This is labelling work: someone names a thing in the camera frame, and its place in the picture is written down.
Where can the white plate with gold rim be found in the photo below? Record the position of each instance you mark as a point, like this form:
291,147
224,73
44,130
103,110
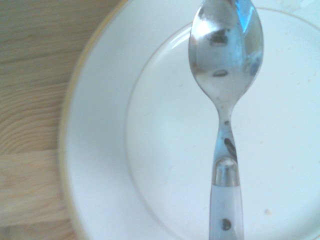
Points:
160,140

